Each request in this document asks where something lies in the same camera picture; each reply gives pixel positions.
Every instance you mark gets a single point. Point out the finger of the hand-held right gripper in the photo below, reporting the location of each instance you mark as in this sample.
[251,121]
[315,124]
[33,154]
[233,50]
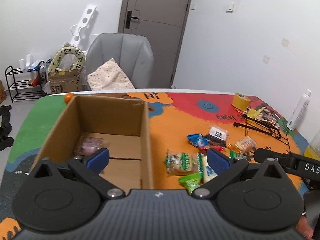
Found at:
[265,156]

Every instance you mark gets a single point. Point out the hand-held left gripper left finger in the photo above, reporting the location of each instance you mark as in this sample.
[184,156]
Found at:
[98,158]

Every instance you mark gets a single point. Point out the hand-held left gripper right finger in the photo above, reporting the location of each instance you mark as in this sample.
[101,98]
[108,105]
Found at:
[217,161]

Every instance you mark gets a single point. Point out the white and blue snack packet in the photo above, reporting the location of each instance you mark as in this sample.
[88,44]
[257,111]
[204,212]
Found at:
[206,170]

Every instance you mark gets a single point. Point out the pink snack packet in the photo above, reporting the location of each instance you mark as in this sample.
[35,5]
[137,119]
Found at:
[88,146]

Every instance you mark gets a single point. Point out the orange cracker packet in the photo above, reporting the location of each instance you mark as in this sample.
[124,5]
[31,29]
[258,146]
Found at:
[245,143]

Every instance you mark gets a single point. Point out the black and white snack packet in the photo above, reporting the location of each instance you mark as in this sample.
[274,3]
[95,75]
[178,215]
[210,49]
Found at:
[217,135]

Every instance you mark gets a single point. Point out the green snack packet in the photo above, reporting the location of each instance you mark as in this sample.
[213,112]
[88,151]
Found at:
[191,181]

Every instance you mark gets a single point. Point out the green and white cracker packet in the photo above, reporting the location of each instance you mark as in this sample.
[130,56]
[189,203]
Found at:
[182,162]

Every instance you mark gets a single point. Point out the person's right hand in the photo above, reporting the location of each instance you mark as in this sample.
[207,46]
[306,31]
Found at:
[303,228]

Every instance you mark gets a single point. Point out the yellow liquid bottle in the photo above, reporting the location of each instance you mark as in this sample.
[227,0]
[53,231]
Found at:
[313,150]

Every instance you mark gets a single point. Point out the dark candy bag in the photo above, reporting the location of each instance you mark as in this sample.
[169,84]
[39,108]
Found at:
[270,118]

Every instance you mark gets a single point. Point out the yellow snack bag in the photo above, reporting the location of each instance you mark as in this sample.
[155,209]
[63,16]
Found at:
[255,113]

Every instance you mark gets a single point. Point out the white spray bottle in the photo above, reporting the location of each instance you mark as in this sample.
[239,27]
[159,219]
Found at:
[298,112]

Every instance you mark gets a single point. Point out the colourful printed table mat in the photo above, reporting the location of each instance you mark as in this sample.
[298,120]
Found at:
[175,120]

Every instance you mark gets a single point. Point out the yellow tape roll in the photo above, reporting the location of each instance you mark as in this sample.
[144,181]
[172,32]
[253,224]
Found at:
[239,102]

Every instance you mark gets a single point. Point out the small orange fruit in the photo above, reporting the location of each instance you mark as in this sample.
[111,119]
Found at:
[69,98]

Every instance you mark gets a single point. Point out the cream dotted cushion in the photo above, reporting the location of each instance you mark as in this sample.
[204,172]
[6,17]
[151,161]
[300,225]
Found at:
[110,77]

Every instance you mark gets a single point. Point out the taped cardboard box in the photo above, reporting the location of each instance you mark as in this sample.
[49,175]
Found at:
[63,83]

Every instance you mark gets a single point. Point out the black clothing pile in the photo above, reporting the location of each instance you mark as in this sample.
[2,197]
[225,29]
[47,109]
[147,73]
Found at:
[5,132]

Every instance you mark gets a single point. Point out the grey armchair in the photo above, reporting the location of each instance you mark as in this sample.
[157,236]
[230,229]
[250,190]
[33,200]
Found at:
[130,55]

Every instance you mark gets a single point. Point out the small cardboard box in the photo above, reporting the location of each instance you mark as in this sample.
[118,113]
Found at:
[2,92]

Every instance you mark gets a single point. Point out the grey door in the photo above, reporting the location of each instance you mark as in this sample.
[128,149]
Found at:
[155,42]

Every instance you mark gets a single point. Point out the white perforated board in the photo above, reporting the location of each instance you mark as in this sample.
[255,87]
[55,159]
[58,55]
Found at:
[83,25]

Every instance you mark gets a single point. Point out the white wall switch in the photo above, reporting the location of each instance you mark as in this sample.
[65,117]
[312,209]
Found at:
[230,6]

